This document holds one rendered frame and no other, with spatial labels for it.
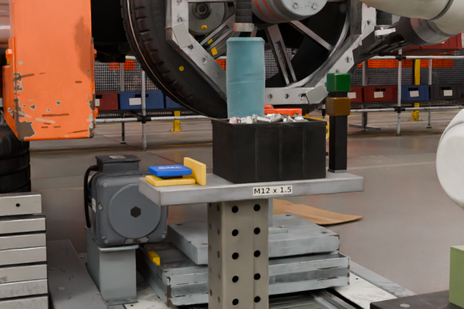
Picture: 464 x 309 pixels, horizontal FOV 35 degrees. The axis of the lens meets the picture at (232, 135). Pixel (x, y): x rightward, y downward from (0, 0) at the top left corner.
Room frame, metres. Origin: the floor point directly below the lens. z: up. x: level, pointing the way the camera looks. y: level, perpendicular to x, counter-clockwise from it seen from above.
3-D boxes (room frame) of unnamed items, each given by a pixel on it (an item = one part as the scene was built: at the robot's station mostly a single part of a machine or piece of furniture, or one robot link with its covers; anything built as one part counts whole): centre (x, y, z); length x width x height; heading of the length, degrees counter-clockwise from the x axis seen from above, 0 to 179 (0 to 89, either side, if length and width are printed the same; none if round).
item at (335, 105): (1.53, -0.22, 0.59); 0.04 x 0.04 x 0.04; 20
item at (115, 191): (1.96, 0.31, 0.26); 0.42 x 0.18 x 0.35; 20
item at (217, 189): (1.47, -0.04, 0.44); 0.43 x 0.17 x 0.03; 110
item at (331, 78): (1.53, -0.22, 0.64); 0.04 x 0.04 x 0.04; 20
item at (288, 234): (1.99, -0.05, 0.32); 0.40 x 0.30 x 0.28; 110
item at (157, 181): (1.41, 0.12, 0.46); 0.08 x 0.08 x 0.01; 20
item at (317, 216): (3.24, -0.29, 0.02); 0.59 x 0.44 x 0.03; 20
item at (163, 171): (1.41, 0.12, 0.47); 0.07 x 0.07 x 0.02; 20
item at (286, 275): (1.97, -0.02, 0.13); 0.50 x 0.36 x 0.10; 110
